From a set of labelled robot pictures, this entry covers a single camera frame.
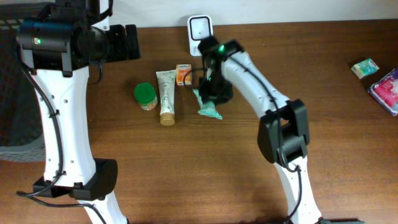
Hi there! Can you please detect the teal toilet tissue wipes pack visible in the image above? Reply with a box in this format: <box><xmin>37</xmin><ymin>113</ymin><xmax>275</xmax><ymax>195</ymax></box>
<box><xmin>193</xmin><ymin>89</ymin><xmax>223</xmax><ymax>119</ymax></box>

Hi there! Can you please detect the orange tissue packet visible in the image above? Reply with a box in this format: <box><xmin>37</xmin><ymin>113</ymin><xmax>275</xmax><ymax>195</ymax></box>
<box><xmin>176</xmin><ymin>64</ymin><xmax>192</xmax><ymax>86</ymax></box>

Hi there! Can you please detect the white tube gold cap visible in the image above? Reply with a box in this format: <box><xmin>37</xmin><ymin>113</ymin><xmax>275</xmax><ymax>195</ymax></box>
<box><xmin>156</xmin><ymin>70</ymin><xmax>177</xmax><ymax>126</ymax></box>

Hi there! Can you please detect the green lid jar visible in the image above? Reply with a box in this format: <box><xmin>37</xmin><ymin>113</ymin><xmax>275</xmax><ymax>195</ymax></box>
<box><xmin>134</xmin><ymin>83</ymin><xmax>158</xmax><ymax>111</ymax></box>

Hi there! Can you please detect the teal tissue packet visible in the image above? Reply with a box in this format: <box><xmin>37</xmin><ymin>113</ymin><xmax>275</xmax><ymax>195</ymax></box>
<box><xmin>351</xmin><ymin>58</ymin><xmax>379</xmax><ymax>79</ymax></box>

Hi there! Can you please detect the red purple tissue pack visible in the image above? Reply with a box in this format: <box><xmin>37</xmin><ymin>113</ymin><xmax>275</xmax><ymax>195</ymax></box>
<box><xmin>368</xmin><ymin>68</ymin><xmax>397</xmax><ymax>116</ymax></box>

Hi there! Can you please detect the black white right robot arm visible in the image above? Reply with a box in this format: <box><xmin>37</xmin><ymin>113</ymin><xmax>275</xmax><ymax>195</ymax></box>
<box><xmin>198</xmin><ymin>36</ymin><xmax>322</xmax><ymax>223</ymax></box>

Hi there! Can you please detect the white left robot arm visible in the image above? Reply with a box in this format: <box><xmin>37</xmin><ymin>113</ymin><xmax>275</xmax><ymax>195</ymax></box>
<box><xmin>16</xmin><ymin>1</ymin><xmax>140</xmax><ymax>223</ymax></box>

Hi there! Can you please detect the grey plastic mesh basket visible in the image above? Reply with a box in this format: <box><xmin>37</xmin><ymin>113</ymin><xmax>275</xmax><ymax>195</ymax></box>
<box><xmin>1</xmin><ymin>2</ymin><xmax>51</xmax><ymax>162</ymax></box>

